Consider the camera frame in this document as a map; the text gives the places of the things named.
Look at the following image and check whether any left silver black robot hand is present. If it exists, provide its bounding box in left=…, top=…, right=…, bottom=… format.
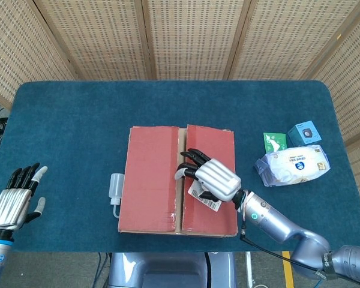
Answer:
left=0, top=163, right=48, bottom=231

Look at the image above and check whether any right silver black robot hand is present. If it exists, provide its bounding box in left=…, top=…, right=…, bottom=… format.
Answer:
left=174, top=148, right=242, bottom=202

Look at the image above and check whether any red cardboard shipping box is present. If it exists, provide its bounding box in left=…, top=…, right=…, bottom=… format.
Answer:
left=118, top=124, right=239, bottom=238

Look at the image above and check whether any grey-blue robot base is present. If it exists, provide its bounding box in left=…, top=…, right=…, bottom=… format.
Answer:
left=107, top=251, right=238, bottom=288

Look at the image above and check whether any small teal speaker box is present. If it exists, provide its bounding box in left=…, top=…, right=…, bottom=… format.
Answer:
left=287, top=120, right=323, bottom=147

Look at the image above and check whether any green white packet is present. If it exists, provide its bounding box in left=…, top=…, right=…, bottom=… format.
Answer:
left=263, top=131, right=288, bottom=151

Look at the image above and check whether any white blue tissue pack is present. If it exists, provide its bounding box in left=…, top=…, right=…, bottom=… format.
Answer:
left=253, top=144, right=331, bottom=187

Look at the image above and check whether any clear plastic squeeze bottle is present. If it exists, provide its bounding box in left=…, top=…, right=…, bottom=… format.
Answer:
left=109, top=173, right=125, bottom=219

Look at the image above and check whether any woven bamboo folding screen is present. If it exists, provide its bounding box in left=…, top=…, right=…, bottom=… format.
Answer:
left=0, top=0, right=360, bottom=212

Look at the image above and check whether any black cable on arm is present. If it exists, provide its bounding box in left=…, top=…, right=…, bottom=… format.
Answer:
left=239, top=221, right=329, bottom=272

